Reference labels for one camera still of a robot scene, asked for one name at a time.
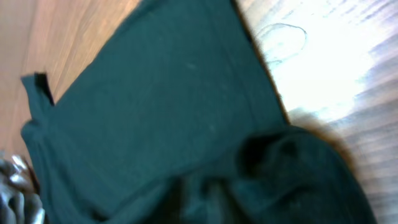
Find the grey folded garment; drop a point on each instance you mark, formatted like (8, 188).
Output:
(20, 201)

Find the black t-shirt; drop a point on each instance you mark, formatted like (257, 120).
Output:
(176, 121)

